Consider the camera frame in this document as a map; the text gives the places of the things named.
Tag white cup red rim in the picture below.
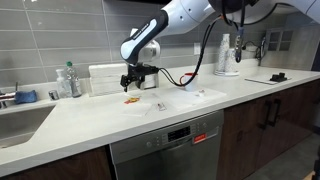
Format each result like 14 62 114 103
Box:
183 73 197 92

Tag kitchen sink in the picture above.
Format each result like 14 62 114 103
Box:
0 106 54 148

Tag stainless steel dishwasher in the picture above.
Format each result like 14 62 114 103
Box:
110 110 224 180

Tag white wall outlet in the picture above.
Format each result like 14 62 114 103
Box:
194 43 200 55

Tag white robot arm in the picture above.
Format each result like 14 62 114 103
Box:
120 0 320 88

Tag stacked patterned paper cups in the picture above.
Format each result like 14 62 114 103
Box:
217 34 230 72

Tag small metal can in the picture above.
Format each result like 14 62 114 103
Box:
48 90 59 101

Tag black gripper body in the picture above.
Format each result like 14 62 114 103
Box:
120 63 158 88

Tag small black object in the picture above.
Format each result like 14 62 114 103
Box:
270 73 287 82

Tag blue sponge cloth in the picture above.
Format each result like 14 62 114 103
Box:
15 90 37 104

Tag clear soap dispenser bottle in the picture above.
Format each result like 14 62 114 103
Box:
56 69 72 98

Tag orange and yellow sachets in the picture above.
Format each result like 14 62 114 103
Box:
124 97 140 104

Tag white napkin stack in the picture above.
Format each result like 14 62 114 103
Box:
89 63 127 96

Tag clear plastic water bottle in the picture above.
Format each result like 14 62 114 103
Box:
66 61 82 98

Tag dark wood cabinet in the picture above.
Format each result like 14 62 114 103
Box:
217 80 320 180

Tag white paper sheet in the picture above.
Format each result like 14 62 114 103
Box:
120 94 163 117

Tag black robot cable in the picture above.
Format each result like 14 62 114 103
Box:
157 16 221 88

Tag white cutting board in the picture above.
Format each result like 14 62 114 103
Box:
246 75 288 85

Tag short patterned cup stack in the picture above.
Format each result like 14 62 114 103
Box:
225 48 235 72

